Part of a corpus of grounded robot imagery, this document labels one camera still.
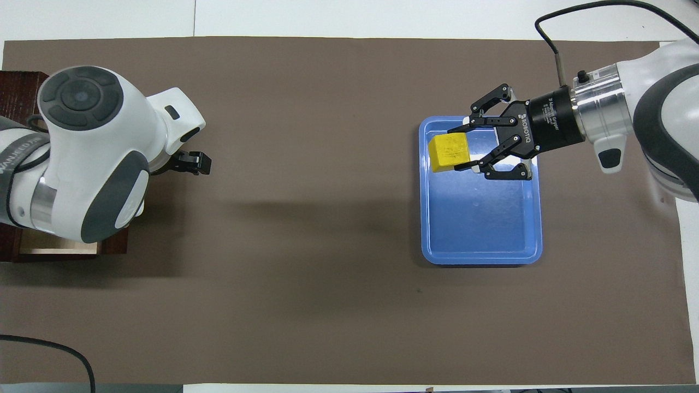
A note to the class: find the dark wooden cabinet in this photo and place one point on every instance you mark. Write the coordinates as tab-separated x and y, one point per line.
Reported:
19	90

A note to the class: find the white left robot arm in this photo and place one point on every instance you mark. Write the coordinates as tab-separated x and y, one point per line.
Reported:
93	153

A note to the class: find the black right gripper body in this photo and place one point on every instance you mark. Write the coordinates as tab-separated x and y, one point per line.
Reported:
540	123

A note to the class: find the blue plastic tray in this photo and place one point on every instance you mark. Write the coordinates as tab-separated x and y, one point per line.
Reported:
480	218

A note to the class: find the yellow block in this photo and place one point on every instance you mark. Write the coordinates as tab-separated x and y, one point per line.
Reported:
449	153

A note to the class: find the brown table mat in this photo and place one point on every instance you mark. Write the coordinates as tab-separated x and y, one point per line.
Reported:
327	300

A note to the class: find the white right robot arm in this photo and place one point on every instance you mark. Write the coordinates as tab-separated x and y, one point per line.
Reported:
671	82

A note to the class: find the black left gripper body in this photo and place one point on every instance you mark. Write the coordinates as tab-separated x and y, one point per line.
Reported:
172	166

